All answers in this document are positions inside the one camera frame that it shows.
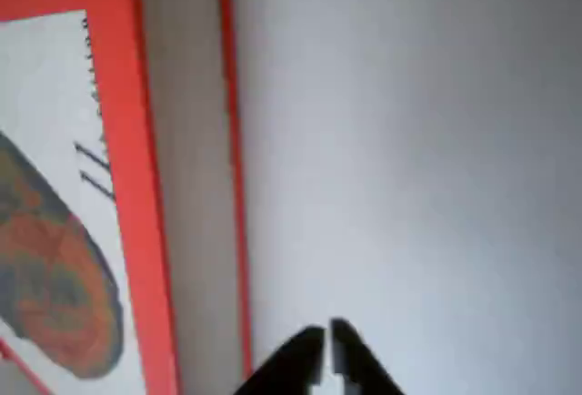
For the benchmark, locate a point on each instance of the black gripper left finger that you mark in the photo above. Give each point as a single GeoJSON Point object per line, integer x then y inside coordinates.
{"type": "Point", "coordinates": [295, 363]}

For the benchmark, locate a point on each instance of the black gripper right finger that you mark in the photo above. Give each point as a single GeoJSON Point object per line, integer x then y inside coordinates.
{"type": "Point", "coordinates": [359, 367]}

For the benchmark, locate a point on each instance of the red anatomy textbook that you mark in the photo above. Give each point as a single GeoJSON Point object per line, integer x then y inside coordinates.
{"type": "Point", "coordinates": [136, 140]}

